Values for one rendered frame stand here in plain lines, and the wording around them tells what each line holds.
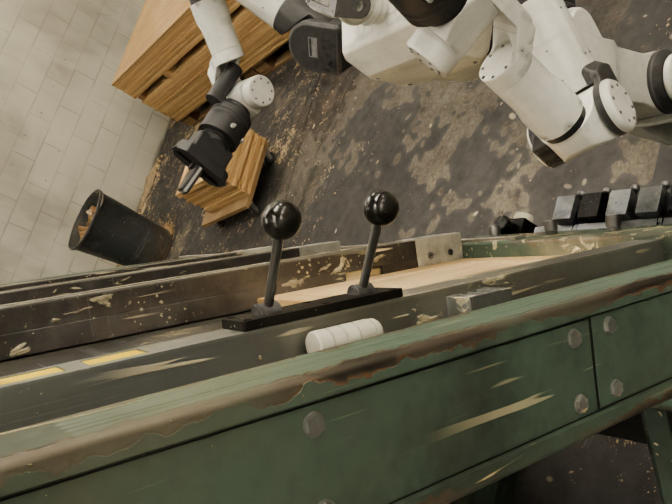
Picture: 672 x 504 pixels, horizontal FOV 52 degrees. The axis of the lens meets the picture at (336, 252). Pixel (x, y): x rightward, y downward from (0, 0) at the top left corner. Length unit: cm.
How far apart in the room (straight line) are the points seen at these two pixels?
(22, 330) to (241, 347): 44
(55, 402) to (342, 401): 27
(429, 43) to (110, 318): 58
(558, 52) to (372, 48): 34
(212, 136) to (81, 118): 549
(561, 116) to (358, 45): 43
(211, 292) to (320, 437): 71
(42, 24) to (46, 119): 91
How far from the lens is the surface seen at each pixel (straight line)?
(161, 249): 558
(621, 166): 254
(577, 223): 151
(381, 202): 70
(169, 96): 616
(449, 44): 86
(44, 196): 655
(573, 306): 57
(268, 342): 67
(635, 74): 166
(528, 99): 93
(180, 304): 109
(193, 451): 38
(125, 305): 106
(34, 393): 60
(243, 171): 442
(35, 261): 640
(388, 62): 122
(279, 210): 63
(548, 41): 103
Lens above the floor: 183
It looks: 31 degrees down
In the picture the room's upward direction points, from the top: 63 degrees counter-clockwise
